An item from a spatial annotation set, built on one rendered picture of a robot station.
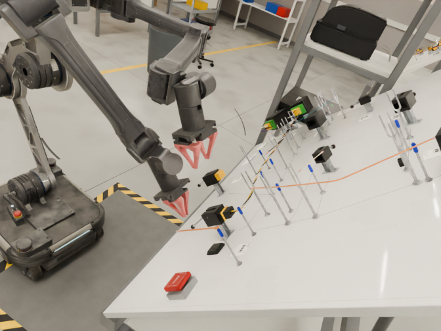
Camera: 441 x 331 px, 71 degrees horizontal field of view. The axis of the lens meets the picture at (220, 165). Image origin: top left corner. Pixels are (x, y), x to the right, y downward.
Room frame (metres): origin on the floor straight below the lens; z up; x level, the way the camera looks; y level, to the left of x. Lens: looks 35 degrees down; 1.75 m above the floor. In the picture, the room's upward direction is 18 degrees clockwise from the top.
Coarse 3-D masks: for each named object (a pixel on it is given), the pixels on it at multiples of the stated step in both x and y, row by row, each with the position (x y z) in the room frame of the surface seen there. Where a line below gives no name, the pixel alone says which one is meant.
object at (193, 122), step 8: (200, 104) 0.64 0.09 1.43; (184, 112) 0.62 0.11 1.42; (192, 112) 0.62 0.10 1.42; (200, 112) 0.63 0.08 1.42; (184, 120) 0.62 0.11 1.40; (192, 120) 0.62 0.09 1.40; (200, 120) 0.63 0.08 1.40; (208, 120) 0.68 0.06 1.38; (184, 128) 0.62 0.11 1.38; (192, 128) 0.61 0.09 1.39; (200, 128) 0.62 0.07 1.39; (176, 136) 0.60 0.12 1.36; (184, 136) 0.59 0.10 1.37; (192, 136) 0.59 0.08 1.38
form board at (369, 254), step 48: (384, 96) 1.34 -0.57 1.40; (432, 96) 1.07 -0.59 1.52; (288, 144) 1.25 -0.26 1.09; (336, 144) 0.98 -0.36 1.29; (384, 144) 0.82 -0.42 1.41; (432, 144) 0.71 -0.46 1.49; (240, 192) 0.89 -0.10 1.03; (288, 192) 0.73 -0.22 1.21; (336, 192) 0.63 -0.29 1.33; (384, 192) 0.56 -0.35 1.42; (432, 192) 0.50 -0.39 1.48; (192, 240) 0.64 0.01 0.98; (240, 240) 0.55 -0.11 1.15; (288, 240) 0.49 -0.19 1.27; (336, 240) 0.44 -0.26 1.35; (384, 240) 0.40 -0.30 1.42; (432, 240) 0.37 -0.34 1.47; (144, 288) 0.46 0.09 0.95; (240, 288) 0.37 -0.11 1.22; (288, 288) 0.34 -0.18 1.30; (336, 288) 0.32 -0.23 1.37; (384, 288) 0.30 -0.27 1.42; (432, 288) 0.28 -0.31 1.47
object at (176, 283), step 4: (184, 272) 0.43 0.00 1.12; (188, 272) 0.43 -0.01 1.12; (176, 276) 0.42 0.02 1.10; (180, 276) 0.42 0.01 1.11; (184, 276) 0.42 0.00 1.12; (188, 276) 0.42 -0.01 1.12; (172, 280) 0.41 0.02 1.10; (176, 280) 0.41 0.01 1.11; (180, 280) 0.40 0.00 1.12; (184, 280) 0.41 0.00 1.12; (168, 284) 0.40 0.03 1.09; (172, 284) 0.40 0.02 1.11; (176, 284) 0.39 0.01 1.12; (180, 284) 0.39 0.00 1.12; (184, 284) 0.41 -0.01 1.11; (164, 288) 0.39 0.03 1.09; (168, 288) 0.39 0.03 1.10; (172, 288) 0.39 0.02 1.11; (176, 288) 0.39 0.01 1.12; (180, 288) 0.39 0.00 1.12
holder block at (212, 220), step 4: (220, 204) 0.63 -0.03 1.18; (208, 208) 0.63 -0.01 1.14; (212, 208) 0.62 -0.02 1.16; (216, 208) 0.61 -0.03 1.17; (220, 208) 0.61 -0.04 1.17; (204, 212) 0.62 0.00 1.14; (208, 212) 0.61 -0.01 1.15; (212, 212) 0.59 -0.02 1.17; (216, 212) 0.59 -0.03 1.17; (204, 216) 0.60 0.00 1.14; (208, 216) 0.60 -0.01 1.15; (212, 216) 0.59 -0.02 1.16; (216, 216) 0.59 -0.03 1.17; (204, 220) 0.60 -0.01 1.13; (208, 220) 0.60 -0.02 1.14; (212, 220) 0.59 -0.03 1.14; (216, 220) 0.59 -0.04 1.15; (220, 220) 0.59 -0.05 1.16; (208, 224) 0.60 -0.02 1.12; (212, 224) 0.59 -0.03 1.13; (216, 224) 0.59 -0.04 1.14; (220, 224) 0.58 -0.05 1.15
